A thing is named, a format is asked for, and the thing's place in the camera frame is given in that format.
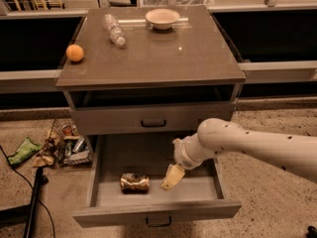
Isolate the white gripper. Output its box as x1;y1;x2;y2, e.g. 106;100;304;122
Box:
160;134;202;190

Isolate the crushed orange can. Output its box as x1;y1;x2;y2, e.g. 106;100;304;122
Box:
120;174;150;192

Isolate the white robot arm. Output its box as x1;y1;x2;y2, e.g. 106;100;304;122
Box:
160;118;317;190

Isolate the open grey middle drawer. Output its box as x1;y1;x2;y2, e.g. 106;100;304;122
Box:
73;132;241;228

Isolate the closed grey top drawer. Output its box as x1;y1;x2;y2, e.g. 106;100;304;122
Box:
70;102;235;135

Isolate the grey drawer cabinet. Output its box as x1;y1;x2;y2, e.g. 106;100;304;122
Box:
54;5;247;229

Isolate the brown snack bag on floor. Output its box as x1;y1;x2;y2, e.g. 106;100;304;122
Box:
33;156;54;168

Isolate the green chip bag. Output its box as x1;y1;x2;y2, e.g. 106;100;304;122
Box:
8;137;42;166

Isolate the beige bowl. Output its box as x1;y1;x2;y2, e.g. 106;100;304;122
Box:
146;9;180;30

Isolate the orange ball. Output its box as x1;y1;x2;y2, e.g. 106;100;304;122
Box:
66;45;84;62

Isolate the black floor stand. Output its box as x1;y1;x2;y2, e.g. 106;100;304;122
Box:
0;168;45;238

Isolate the clear plastic water bottle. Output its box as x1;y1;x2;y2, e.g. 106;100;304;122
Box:
102;14;126;47

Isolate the wire basket with snacks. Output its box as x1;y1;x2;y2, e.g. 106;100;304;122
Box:
49;118;92;166

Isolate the black cable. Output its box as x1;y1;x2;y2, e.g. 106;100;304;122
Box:
0;145;56;238

